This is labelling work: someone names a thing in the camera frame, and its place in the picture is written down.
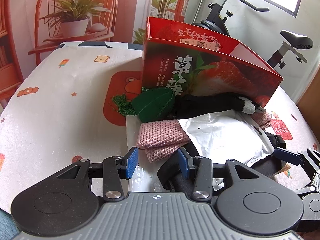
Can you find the red strawberry cardboard box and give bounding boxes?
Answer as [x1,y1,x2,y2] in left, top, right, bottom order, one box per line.
[141,17,283,107]

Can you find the black strap band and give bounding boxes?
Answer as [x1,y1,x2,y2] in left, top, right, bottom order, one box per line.
[157,132,286,196]

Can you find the patterned white tablecloth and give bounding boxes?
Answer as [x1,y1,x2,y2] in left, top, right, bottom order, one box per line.
[1,44,319,212]

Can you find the pink knitted cloth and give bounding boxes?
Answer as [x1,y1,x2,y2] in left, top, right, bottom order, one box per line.
[137,110,274,166]

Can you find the black glove grey fingertips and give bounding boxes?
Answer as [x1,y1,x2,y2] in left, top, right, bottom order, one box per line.
[172,92,266,119]

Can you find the printed living room backdrop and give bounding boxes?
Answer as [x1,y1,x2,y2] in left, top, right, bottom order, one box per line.
[1,0,189,107]

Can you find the green tasselled leaf cloth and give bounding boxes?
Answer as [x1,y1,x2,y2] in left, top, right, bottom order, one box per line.
[111,87,175,123]

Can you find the black exercise bike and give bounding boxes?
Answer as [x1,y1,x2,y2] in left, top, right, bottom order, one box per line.
[191,0,314,70]

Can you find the white face mask package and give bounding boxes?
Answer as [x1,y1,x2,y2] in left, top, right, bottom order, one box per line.
[126,110,274,192]

